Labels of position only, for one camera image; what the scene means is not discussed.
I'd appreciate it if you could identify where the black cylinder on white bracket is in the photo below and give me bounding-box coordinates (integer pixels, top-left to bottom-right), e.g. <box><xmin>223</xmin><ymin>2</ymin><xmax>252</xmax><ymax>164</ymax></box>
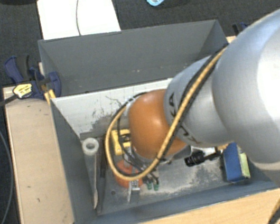
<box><xmin>182</xmin><ymin>141</ymin><xmax>224</xmax><ymax>169</ymax></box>

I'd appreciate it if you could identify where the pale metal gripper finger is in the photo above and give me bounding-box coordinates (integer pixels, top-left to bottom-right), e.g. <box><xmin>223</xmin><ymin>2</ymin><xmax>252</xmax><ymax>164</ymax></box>
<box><xmin>125</xmin><ymin>184</ymin><xmax>136</xmax><ymax>204</ymax></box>
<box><xmin>130</xmin><ymin>179</ymin><xmax>142</xmax><ymax>194</ymax></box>

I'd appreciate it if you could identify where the pale wood board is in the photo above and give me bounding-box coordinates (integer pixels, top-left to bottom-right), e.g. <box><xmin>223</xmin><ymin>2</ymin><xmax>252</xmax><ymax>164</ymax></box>
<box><xmin>0</xmin><ymin>79</ymin><xmax>76</xmax><ymax>224</ymax></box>

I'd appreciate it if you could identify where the blue sponge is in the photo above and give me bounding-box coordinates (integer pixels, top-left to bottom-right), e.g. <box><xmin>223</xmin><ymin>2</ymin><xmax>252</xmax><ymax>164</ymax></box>
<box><xmin>219</xmin><ymin>140</ymin><xmax>252</xmax><ymax>184</ymax></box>

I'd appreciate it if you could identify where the orange round object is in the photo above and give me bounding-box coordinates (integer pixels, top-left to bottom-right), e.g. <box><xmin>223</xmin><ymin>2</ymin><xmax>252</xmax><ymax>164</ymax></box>
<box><xmin>111</xmin><ymin>157</ymin><xmax>144</xmax><ymax>192</ymax></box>

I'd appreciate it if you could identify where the pale wooden spoon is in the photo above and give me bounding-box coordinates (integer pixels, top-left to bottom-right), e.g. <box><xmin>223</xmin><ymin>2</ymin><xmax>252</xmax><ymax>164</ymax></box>
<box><xmin>83</xmin><ymin>154</ymin><xmax>107</xmax><ymax>210</ymax></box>

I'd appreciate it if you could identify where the yellow and black block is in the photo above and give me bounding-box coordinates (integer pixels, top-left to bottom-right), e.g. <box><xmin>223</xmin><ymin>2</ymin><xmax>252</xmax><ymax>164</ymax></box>
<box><xmin>109</xmin><ymin>127</ymin><xmax>135</xmax><ymax>157</ymax></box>

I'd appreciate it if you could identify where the grey metal bin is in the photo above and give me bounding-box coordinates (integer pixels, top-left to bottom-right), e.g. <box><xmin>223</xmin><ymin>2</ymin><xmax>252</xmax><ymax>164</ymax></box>
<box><xmin>36</xmin><ymin>3</ymin><xmax>280</xmax><ymax>224</ymax></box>

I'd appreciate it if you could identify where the white ring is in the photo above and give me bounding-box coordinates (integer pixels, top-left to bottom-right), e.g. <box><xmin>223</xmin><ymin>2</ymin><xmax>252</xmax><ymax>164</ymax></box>
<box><xmin>80</xmin><ymin>136</ymin><xmax>102</xmax><ymax>158</ymax></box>

